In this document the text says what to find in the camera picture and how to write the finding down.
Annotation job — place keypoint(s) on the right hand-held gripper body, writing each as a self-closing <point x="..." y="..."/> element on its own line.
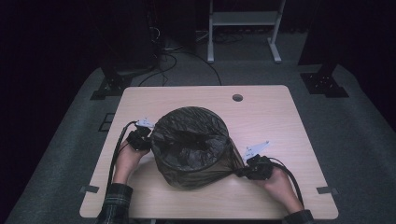
<point x="260" y="169"/>

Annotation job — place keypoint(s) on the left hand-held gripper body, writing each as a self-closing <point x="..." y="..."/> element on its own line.
<point x="139" y="140"/>

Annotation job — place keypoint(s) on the black plastic garbage bag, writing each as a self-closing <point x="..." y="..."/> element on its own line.
<point x="190" y="146"/>

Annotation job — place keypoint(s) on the person's left hand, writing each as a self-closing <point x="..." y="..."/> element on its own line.
<point x="127" y="165"/>

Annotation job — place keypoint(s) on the person's right hand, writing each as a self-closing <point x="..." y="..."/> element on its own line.
<point x="281" y="191"/>

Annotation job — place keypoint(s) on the black stand base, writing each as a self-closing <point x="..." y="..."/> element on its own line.
<point x="110" y="87"/>
<point x="323" y="84"/>

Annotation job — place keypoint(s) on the grey tape strip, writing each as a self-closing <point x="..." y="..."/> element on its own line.
<point x="89" y="188"/>
<point x="327" y="190"/>

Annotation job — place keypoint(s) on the white metal stand frame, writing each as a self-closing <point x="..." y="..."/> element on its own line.
<point x="244" y="18"/>

